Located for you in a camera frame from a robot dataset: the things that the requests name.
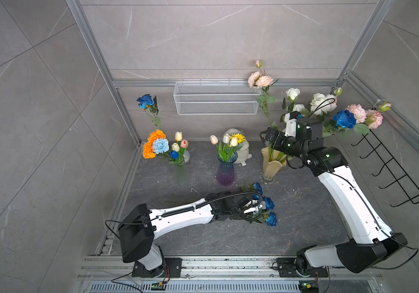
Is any clear glass vase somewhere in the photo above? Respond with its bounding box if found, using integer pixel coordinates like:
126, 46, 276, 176
174, 161, 190, 185

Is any blue rose vase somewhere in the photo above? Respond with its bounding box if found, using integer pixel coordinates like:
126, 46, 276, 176
333, 109, 357, 129
241, 183, 263, 198

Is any orange marigold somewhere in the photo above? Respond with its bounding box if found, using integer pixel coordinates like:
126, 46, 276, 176
147, 129, 166, 144
142, 142, 157, 159

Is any white rose cluster right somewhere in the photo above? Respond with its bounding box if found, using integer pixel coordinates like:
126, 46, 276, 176
310, 93, 338, 115

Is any orange marigold lower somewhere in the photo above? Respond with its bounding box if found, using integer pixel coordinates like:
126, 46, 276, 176
142, 142, 157, 159

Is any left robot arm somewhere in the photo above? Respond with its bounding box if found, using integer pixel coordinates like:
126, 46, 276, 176
105, 190, 272, 276

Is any yellow sunflower centre vase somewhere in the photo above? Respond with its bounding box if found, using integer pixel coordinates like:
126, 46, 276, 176
231, 133, 246, 145

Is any orange marigold upper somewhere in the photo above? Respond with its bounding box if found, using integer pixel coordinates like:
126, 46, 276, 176
147, 129, 166, 144

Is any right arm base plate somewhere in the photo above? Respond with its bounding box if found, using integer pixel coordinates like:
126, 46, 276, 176
272, 257, 329, 278

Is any blue rose low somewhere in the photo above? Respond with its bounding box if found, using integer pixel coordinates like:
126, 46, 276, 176
254, 212, 278, 227

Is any white wire wall basket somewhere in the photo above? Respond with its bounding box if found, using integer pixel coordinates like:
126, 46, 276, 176
174, 81, 261, 115

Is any pink carnation pair right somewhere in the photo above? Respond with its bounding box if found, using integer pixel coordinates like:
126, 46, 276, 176
346, 105, 383, 129

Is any blue tulip vase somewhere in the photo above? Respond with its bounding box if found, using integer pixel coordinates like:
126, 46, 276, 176
169, 150, 179, 160

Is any light blue carnation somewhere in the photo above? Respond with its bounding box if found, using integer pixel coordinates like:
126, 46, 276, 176
152, 138, 169, 155

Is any blue purple ribbed vase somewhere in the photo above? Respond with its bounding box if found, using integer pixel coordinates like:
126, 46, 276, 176
216, 153, 238, 186

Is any cream wavy glass vase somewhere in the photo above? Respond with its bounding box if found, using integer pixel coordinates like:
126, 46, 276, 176
260, 146, 287, 184

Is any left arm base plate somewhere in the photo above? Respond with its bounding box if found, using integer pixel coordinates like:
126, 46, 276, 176
132, 258, 183, 278

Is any peach carnation top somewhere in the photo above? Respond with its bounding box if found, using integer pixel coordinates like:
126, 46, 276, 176
247, 72, 274, 89

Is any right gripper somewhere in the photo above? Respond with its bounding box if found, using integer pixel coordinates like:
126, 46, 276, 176
259, 129, 305, 161

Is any pink tulip left vase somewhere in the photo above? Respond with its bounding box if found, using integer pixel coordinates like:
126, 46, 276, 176
180, 139, 189, 148

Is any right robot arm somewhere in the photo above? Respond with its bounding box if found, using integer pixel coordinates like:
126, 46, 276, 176
259, 89, 408, 277

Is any black wire hook rack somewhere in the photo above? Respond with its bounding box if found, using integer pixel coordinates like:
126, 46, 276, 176
344, 111, 419, 208

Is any blue rose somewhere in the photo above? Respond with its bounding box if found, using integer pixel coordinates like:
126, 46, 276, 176
137, 94, 161, 129
263, 197, 275, 210

